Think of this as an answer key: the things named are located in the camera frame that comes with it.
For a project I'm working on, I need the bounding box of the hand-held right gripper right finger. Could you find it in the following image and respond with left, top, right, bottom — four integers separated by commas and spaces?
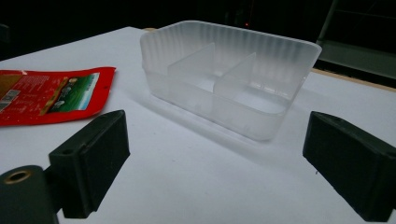
302, 110, 396, 223

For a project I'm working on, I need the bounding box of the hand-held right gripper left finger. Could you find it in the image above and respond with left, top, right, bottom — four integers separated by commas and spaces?
48, 109, 131, 219

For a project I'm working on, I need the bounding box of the red snack packet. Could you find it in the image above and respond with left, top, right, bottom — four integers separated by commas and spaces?
0, 66, 117, 127

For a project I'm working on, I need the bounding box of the translucent plastic divided box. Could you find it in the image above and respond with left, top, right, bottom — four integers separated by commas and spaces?
139, 20, 323, 142

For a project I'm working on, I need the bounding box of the grey metal shelf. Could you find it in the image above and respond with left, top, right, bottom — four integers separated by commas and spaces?
315, 0, 396, 82

